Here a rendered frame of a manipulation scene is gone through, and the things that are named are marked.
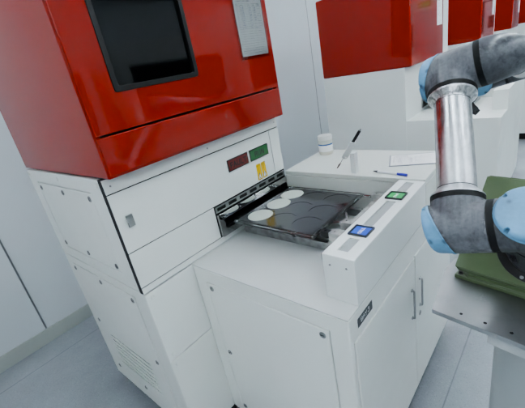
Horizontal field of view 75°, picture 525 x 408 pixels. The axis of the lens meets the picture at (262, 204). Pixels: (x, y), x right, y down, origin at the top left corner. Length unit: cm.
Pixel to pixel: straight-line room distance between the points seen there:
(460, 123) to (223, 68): 77
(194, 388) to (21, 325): 151
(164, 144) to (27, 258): 169
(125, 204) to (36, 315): 175
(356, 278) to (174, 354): 76
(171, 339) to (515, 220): 109
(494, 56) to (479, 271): 52
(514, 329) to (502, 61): 61
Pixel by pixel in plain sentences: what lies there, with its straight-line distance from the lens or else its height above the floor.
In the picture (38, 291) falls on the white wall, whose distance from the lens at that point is 272.
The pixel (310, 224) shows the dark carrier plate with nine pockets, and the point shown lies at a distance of 121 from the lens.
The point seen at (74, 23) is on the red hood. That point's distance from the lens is 105.
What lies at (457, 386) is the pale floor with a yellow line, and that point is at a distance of 190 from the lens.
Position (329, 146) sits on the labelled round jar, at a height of 100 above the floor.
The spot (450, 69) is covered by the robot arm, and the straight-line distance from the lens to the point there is 104.
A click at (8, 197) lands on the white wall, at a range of 255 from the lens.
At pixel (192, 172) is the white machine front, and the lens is 124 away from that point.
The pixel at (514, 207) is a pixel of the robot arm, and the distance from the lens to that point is 83.
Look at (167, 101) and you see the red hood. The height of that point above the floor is 139.
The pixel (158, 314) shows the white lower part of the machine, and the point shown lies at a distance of 128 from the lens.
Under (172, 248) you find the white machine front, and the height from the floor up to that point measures 91.
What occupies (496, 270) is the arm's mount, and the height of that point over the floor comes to 87.
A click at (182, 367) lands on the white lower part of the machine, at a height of 46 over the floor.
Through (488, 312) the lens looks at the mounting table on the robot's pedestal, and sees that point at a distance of 99.
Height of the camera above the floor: 144
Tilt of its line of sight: 22 degrees down
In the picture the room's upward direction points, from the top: 11 degrees counter-clockwise
